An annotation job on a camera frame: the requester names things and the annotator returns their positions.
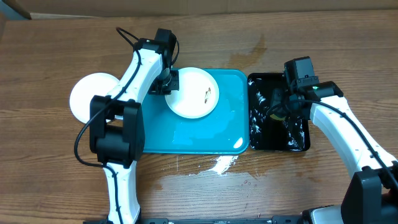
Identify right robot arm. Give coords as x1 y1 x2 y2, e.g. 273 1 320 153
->
267 82 397 224

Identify white plate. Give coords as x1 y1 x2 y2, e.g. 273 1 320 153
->
69 73 119 124
165 67 220 119

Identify green yellow sponge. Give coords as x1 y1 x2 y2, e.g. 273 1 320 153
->
270 114 285 121

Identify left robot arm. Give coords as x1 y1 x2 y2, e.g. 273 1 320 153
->
84 37 179 223

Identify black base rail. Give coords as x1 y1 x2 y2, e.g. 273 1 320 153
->
83 214 312 224

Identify white plate top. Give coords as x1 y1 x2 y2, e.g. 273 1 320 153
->
69 73 119 124

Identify teal plastic tray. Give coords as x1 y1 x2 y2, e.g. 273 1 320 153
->
142 68 249 154

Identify black plastic tray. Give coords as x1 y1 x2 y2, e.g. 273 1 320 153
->
248 73 310 152

